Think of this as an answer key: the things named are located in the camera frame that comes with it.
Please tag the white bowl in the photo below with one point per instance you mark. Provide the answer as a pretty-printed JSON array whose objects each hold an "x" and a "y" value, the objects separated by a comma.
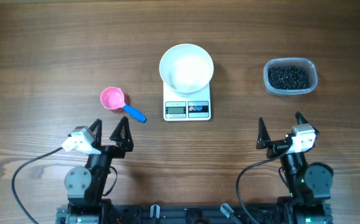
[{"x": 186, "y": 68}]

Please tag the black beans in container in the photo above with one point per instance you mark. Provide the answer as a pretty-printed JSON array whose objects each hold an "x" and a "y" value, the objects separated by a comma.
[{"x": 288, "y": 78}]

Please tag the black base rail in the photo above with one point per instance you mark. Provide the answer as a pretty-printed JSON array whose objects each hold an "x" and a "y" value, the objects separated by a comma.
[{"x": 263, "y": 213}]

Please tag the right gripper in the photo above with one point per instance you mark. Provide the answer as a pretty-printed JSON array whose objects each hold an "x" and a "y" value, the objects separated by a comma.
[{"x": 263, "y": 142}]

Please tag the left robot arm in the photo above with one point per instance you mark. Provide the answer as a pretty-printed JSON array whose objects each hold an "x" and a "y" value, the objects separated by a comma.
[{"x": 86, "y": 184}]

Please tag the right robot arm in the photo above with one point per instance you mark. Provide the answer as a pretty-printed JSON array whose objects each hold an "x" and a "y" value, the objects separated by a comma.
[{"x": 309, "y": 185}]

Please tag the clear plastic container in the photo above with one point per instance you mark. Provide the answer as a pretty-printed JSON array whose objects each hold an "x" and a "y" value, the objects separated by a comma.
[{"x": 291, "y": 61}]

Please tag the white digital kitchen scale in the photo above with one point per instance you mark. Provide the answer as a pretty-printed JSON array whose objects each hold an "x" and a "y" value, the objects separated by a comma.
[{"x": 194, "y": 107}]

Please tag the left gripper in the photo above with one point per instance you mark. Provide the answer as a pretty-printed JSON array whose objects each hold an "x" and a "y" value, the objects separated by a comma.
[{"x": 118, "y": 152}]

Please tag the pink scoop with blue handle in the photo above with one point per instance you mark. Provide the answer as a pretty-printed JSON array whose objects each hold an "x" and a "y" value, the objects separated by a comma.
[{"x": 112, "y": 98}]

